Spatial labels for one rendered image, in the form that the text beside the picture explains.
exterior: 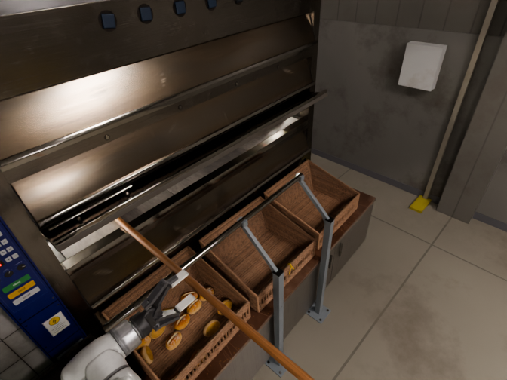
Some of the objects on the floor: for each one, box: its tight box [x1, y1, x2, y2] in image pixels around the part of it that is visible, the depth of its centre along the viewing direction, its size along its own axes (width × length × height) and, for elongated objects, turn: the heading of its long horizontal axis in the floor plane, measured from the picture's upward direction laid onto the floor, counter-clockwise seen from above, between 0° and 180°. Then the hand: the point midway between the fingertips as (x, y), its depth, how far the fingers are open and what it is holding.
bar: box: [102, 173, 335, 378], centre depth 176 cm, size 31×127×118 cm, turn 142°
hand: (187, 286), depth 108 cm, fingers open, 13 cm apart
